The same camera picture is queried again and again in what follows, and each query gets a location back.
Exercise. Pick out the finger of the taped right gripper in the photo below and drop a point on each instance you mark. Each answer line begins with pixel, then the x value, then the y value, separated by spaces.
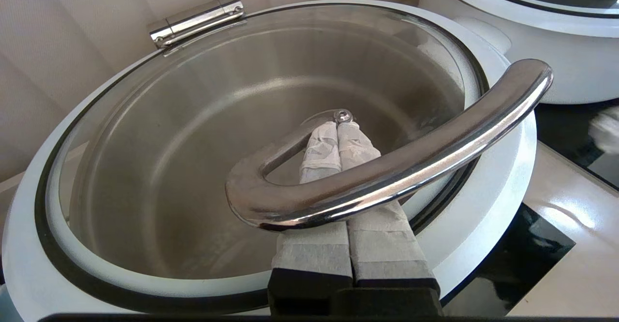
pixel 607 131

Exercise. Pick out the glass lid with white rim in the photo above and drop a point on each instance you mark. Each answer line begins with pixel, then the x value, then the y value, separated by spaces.
pixel 532 20

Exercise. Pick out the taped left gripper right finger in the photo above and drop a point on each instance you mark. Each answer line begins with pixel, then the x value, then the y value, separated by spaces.
pixel 387 249

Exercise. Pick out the wide white pot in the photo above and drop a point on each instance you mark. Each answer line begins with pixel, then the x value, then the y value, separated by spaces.
pixel 556 65

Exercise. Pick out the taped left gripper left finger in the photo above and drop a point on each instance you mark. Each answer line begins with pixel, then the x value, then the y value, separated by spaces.
pixel 314 252

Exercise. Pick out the black glass cooktop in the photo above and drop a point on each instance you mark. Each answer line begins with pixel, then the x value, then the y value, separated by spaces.
pixel 522 254
pixel 566 133

